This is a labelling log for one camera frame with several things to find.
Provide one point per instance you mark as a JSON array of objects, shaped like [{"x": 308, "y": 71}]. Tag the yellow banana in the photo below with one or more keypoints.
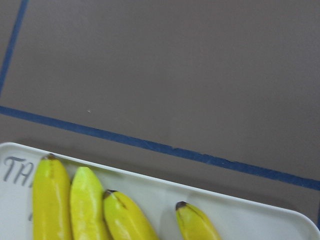
[
  {"x": 194, "y": 224},
  {"x": 50, "y": 200},
  {"x": 86, "y": 206},
  {"x": 124, "y": 218}
]

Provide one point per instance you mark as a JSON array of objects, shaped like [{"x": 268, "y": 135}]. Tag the pale green bear tray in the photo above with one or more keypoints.
[{"x": 234, "y": 218}]

